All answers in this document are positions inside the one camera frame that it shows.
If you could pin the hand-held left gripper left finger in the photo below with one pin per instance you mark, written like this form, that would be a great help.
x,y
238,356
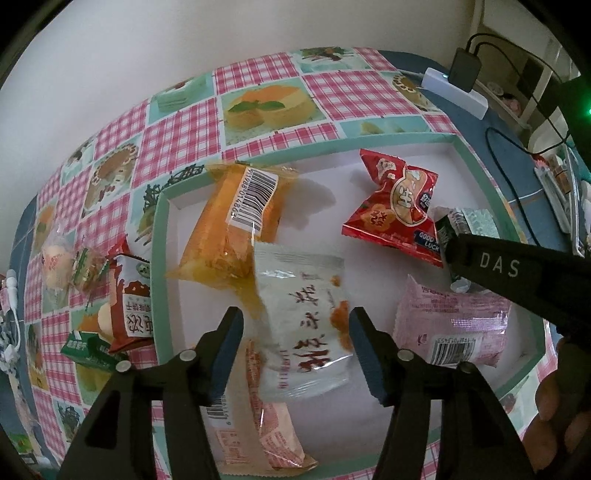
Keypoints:
x,y
226,353

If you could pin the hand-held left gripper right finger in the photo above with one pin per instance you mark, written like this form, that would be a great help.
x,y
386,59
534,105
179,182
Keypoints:
x,y
369,357

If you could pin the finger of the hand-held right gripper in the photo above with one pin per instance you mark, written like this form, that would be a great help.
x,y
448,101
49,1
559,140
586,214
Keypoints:
x,y
461,258

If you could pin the silver green snack packet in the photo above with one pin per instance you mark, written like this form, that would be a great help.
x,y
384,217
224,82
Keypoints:
x,y
475,221

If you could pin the pink snack packet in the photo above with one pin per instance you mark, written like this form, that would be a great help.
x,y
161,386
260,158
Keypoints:
x,y
452,318

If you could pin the white packet red characters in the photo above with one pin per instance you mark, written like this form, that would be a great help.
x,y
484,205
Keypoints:
x,y
304,323

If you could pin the red peanut print packet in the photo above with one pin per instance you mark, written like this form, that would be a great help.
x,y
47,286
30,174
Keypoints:
x,y
392,217

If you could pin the pale orange snack packet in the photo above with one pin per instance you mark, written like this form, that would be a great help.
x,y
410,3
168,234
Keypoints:
x,y
272,429

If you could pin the dark red snack packet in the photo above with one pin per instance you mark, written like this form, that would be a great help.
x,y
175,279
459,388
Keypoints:
x,y
131,300

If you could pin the orange clear cake packet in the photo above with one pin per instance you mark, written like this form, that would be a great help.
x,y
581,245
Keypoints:
x,y
217,240

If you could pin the small yellow cake packet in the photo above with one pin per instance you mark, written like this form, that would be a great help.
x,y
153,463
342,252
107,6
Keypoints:
x,y
105,321

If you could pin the small green box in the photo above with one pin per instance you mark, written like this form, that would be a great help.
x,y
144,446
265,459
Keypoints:
x,y
92,353

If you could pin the teal shallow box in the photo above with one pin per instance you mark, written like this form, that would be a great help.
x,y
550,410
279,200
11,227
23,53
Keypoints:
x,y
323,203

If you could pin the small green cookie packet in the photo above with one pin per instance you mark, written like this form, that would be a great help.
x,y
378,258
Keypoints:
x,y
90,270

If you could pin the cream bun clear packet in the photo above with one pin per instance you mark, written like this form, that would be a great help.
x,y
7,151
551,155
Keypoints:
x,y
57,261

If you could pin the person's right hand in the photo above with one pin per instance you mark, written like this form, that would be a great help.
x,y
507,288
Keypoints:
x,y
551,438

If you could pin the white power strip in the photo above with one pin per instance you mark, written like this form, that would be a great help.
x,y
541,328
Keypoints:
x,y
461,99

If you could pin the black charger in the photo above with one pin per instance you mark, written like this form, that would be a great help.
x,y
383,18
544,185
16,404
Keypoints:
x,y
464,69

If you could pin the white chair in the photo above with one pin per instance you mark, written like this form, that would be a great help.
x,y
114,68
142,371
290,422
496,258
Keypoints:
x,y
508,60

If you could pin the pink plaid printed tablecloth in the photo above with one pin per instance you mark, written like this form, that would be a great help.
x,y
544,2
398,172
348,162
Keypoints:
x,y
184,138

